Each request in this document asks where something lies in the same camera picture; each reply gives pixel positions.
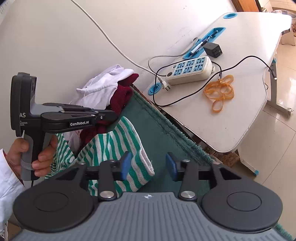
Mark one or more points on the white power plug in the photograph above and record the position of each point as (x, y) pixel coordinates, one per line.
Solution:
(165, 84)

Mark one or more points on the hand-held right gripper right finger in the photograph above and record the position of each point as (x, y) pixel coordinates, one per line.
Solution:
(171, 166)

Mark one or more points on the blue desk grommet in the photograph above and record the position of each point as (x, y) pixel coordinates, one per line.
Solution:
(230, 15)
(156, 89)

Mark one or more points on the green white striped shirt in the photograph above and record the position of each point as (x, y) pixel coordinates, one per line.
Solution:
(115, 143)

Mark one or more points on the white desk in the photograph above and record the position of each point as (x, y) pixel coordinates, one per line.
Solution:
(242, 46)

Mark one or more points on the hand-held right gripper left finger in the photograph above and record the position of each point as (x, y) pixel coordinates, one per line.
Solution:
(126, 166)

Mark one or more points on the white black pen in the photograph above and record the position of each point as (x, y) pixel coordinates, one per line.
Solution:
(197, 48)

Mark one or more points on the dark red garment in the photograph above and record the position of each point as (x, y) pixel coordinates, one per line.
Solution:
(121, 97)

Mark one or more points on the pile of orange rubber bands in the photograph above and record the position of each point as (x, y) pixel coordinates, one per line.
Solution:
(219, 92)

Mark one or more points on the person's left hand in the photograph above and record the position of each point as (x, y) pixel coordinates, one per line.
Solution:
(46, 160)

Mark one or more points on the white garment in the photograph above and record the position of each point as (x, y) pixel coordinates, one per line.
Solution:
(104, 88)

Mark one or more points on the blue pen tray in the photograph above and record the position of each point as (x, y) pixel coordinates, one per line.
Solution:
(208, 42)

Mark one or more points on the green table cloth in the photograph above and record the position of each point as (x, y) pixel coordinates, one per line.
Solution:
(157, 129)

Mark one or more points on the white blue power strip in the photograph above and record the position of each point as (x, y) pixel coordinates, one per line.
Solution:
(192, 69)

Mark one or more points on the person's left forearm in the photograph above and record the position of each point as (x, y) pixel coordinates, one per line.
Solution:
(9, 190)

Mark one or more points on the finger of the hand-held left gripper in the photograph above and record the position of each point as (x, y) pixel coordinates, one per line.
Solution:
(106, 115)

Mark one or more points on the black charger adapter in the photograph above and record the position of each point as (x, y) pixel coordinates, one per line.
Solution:
(212, 49)

